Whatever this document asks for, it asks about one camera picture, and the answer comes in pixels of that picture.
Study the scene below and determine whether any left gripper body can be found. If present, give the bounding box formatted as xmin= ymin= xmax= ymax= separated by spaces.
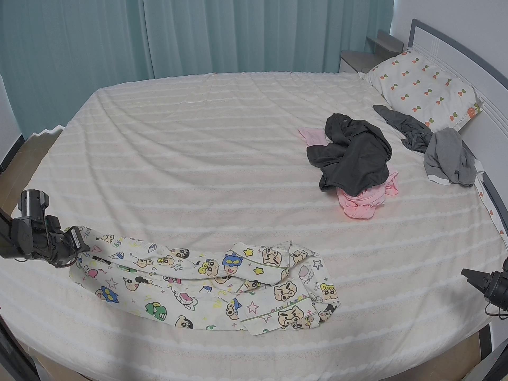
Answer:
xmin=43 ymin=225 xmax=92 ymax=269

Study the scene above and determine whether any black garment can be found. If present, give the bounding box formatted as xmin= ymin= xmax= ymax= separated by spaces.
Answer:
xmin=306 ymin=113 xmax=393 ymax=195

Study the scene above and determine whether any pink garment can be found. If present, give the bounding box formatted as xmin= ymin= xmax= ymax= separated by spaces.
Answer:
xmin=298 ymin=127 xmax=399 ymax=219

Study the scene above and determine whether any blue-green curtain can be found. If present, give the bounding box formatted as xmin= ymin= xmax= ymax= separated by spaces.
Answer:
xmin=0 ymin=0 xmax=397 ymax=138

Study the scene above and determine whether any black cable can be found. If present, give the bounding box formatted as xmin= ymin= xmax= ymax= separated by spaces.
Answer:
xmin=484 ymin=298 xmax=508 ymax=318

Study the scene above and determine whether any grey bedside table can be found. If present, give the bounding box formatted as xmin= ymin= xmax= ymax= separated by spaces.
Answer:
xmin=339 ymin=30 xmax=405 ymax=74

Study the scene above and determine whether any white printed pillow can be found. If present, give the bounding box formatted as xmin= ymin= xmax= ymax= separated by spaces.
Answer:
xmin=363 ymin=49 xmax=485 ymax=132

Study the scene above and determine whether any white printed pyjama top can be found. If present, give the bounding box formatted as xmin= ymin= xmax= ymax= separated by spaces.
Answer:
xmin=69 ymin=226 xmax=341 ymax=336

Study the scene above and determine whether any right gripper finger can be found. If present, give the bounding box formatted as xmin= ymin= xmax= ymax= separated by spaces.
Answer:
xmin=468 ymin=278 xmax=493 ymax=294
xmin=461 ymin=268 xmax=487 ymax=283

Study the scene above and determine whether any bed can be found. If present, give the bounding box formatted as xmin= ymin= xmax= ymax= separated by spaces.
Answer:
xmin=0 ymin=18 xmax=508 ymax=381

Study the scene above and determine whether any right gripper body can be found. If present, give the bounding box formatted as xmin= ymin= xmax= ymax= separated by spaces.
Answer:
xmin=482 ymin=270 xmax=508 ymax=305

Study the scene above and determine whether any dark grey garment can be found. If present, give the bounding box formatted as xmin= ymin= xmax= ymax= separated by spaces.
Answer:
xmin=373 ymin=104 xmax=434 ymax=154

